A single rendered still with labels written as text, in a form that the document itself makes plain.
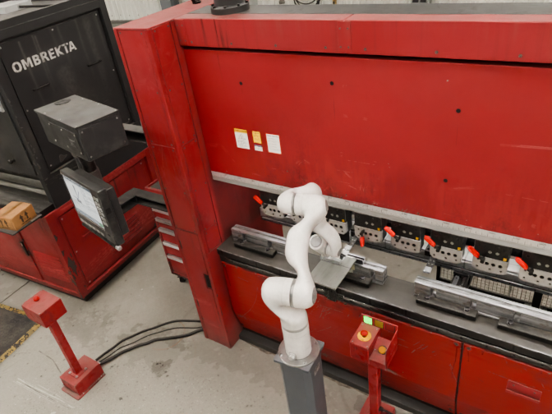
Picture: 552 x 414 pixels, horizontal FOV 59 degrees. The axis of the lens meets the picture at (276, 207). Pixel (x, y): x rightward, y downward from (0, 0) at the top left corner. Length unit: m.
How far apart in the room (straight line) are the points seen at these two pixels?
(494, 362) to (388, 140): 1.22
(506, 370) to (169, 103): 2.17
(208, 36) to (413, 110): 1.08
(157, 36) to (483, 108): 1.56
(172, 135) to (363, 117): 1.06
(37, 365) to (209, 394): 1.43
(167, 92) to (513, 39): 1.63
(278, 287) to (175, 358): 1.92
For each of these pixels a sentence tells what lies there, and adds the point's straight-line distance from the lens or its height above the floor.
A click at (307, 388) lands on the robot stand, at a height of 0.85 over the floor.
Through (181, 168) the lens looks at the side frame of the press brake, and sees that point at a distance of 2.82.
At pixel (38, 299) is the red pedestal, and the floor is 0.81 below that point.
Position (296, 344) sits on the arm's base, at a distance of 2.21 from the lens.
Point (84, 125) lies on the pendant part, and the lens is 2.57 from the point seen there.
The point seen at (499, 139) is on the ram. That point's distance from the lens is 2.12.
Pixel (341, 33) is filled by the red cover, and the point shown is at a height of 2.25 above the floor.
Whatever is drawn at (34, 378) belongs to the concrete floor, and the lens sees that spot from 4.21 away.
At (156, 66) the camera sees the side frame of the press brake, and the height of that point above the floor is 2.12.
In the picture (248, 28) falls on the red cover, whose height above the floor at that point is 2.26.
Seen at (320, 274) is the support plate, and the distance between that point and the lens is 2.68.
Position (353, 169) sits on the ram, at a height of 1.59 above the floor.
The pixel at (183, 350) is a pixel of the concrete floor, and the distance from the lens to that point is 3.85.
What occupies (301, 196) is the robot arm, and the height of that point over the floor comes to 1.65.
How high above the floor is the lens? 2.77
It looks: 33 degrees down
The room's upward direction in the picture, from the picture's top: 9 degrees counter-clockwise
